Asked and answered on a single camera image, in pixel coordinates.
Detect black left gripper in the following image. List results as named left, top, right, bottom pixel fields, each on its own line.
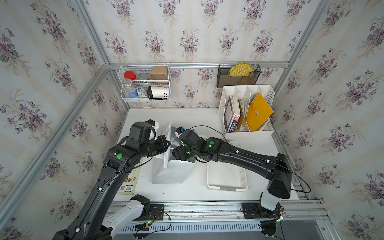
left=138, top=135, right=173, bottom=159

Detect white insulated delivery bag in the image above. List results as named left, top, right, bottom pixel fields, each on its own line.
left=152, top=122, right=196, bottom=184

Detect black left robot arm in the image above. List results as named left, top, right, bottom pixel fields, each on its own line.
left=53, top=120, right=171, bottom=240

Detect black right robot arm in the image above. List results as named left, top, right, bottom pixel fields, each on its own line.
left=173, top=127, right=293, bottom=212

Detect white perforated plastic tray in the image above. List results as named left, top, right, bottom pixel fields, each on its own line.
left=207, top=162, right=248, bottom=192

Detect clear plastic bottle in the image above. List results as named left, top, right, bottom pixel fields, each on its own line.
left=122, top=79, right=138, bottom=99

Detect white black cylinder can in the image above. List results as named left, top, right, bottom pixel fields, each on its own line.
left=148, top=86, right=170, bottom=99

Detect purple white book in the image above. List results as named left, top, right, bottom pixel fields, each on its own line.
left=224, top=96, right=241, bottom=133

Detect green printed booklet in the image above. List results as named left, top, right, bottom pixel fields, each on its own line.
left=117, top=167, right=141, bottom=196

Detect white plastic file organizer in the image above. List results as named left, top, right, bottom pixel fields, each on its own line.
left=218, top=85, right=275, bottom=140

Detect beige papers in organizer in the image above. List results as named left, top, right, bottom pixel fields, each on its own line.
left=238, top=87, right=251, bottom=132

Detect yellow folder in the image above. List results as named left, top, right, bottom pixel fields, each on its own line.
left=246, top=93, right=274, bottom=132

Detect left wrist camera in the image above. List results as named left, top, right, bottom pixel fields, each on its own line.
left=147, top=119, right=159, bottom=129

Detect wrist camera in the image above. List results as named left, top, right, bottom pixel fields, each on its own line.
left=147, top=119, right=159, bottom=129
left=176, top=127, right=185, bottom=136

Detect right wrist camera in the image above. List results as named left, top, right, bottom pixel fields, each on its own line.
left=176, top=127, right=185, bottom=136

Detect white wire wall basket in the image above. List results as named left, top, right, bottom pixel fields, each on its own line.
left=118, top=64, right=171, bottom=102

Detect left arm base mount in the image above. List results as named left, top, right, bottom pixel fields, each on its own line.
left=129, top=195, right=165, bottom=221

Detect black mesh wall holder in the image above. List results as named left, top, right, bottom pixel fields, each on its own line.
left=217, top=65, right=261, bottom=88

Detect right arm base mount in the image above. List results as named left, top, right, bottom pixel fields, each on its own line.
left=240, top=202, right=284, bottom=220

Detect aluminium rail frame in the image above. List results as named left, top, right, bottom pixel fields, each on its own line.
left=77, top=199, right=334, bottom=225

